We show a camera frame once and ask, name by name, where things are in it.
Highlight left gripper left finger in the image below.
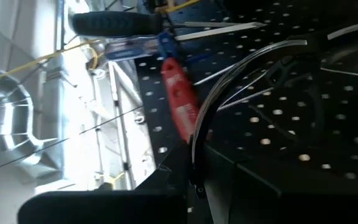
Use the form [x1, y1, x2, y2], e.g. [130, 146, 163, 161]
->
[17, 141, 193, 224]

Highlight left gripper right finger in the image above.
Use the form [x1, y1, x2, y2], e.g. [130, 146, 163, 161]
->
[197, 142, 358, 224]

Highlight clear safety glasses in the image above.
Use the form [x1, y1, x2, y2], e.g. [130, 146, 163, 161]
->
[188, 20, 358, 200]

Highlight blue clear handle screwdriver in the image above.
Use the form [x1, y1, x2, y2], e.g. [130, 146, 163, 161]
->
[103, 21, 267, 62]

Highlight black blue handle screwdriver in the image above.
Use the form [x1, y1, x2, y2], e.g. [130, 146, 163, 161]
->
[69, 11, 241, 39]

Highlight black metal pegboard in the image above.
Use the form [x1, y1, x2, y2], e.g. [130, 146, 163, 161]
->
[134, 0, 358, 215]

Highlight long black hanging cable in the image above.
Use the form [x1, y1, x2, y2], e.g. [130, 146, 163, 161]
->
[0, 105, 145, 171]

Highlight silver ceiling duct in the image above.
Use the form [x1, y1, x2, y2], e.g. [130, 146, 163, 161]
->
[0, 74, 62, 179]

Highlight yellow hanging cable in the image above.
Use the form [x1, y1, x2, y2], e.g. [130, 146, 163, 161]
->
[0, 0, 200, 85]

